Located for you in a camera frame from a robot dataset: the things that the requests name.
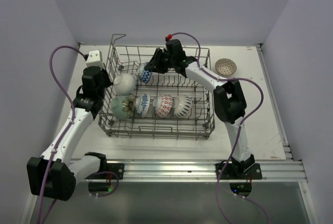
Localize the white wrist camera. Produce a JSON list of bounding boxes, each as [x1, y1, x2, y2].
[[165, 34, 173, 42], [85, 50, 105, 69]]

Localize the pale green ceramic bowl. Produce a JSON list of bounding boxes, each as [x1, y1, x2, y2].
[[111, 96, 127, 120]]

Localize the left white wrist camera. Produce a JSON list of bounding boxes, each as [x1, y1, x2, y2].
[[85, 50, 105, 69]]

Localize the brown floral ceramic bowl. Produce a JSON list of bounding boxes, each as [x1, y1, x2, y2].
[[122, 96, 135, 116]]

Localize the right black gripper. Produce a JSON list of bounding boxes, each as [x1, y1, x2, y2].
[[144, 48, 175, 73]]

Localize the blue floral white bowl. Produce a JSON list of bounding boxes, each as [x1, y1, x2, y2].
[[135, 94, 151, 118]]

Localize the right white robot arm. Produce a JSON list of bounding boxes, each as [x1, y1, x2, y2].
[[145, 39, 255, 179]]

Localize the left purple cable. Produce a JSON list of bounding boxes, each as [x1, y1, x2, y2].
[[31, 45, 88, 224]]

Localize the red diamond pattern bowl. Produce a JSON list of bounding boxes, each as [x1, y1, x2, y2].
[[152, 95, 173, 118]]

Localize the white ribbed ceramic bowl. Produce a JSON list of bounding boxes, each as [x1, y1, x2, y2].
[[113, 73, 136, 95]]

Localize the white bowl dark stripes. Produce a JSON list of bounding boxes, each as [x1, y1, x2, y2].
[[173, 95, 192, 118]]

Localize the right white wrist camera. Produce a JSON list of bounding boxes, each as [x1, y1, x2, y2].
[[165, 34, 173, 42]]

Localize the brown dotted ceramic bowl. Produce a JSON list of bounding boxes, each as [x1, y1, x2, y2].
[[215, 58, 237, 77]]

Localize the grey wire dish rack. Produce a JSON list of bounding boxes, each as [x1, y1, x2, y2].
[[98, 34, 215, 140]]

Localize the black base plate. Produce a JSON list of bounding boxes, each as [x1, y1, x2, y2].
[[96, 163, 125, 181], [214, 160, 263, 180]]

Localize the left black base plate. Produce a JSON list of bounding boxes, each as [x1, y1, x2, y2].
[[96, 163, 125, 181]]

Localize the aluminium mounting rail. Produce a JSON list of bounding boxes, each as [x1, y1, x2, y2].
[[84, 159, 306, 183]]

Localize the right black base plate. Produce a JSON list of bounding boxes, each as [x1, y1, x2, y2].
[[214, 160, 263, 180]]

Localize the blue zigzag ceramic bowl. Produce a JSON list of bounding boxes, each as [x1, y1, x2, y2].
[[137, 62, 152, 84]]

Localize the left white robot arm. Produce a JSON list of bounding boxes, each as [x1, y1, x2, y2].
[[27, 66, 112, 201]]

